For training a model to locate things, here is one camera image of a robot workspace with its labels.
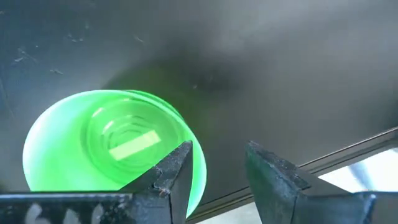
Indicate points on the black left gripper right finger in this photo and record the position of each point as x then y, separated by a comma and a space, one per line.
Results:
280, 193

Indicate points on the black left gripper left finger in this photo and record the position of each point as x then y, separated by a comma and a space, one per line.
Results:
140, 205

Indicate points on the bright green bowl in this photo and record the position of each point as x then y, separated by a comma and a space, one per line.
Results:
62, 149

